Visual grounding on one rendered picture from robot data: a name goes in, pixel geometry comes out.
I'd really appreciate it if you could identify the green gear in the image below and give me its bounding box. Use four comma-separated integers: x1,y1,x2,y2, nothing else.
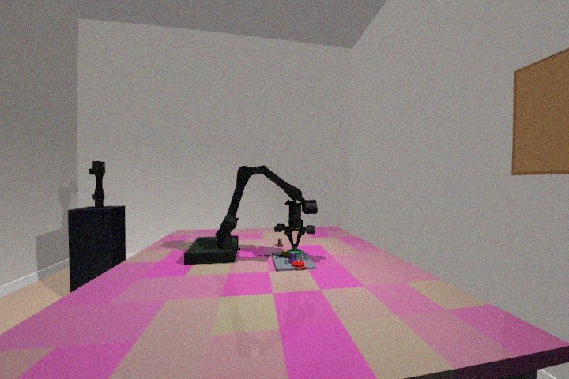
288,244,302,255

